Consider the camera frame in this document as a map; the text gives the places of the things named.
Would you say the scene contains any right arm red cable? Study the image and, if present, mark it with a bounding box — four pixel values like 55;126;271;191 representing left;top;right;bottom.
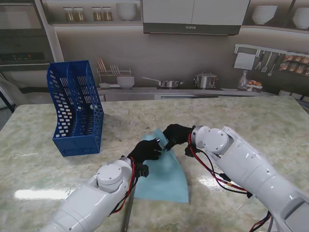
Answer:
190;134;254;199

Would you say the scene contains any grey folder slide bar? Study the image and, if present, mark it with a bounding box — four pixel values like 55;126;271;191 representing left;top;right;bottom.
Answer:
121;188;135;232

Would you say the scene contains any printed kitchen scene backdrop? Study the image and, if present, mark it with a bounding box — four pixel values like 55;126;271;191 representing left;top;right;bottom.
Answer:
0;0;309;107

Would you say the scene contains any blue perforated plastic file rack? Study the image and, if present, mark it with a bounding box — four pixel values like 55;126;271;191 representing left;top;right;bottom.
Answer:
46;60;105;158

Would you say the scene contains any light blue translucent folder cover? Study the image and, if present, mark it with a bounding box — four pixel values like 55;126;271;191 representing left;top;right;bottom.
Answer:
133;128;190;204

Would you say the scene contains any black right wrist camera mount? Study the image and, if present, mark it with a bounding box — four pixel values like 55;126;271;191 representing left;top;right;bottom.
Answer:
184;143;201;158

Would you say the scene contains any arm red cable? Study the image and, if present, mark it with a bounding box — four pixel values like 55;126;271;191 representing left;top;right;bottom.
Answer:
110;158;139;216
190;134;254;199

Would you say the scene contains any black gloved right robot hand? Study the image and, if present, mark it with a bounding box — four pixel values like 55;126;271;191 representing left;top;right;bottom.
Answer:
162;123;194;153

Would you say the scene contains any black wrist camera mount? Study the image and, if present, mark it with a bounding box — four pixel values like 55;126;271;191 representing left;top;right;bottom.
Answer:
135;162;150;179
184;143;201;158

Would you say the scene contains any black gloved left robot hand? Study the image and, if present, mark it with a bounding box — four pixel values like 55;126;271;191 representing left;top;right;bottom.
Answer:
126;137;163;164

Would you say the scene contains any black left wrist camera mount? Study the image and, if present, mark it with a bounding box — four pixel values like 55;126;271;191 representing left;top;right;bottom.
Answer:
135;162;150;179

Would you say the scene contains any black metal stand leg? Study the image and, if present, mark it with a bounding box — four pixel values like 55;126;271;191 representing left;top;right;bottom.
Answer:
0;73;15;114

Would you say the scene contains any left arm red cable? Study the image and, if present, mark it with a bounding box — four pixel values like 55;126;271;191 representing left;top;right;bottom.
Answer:
110;158;139;216

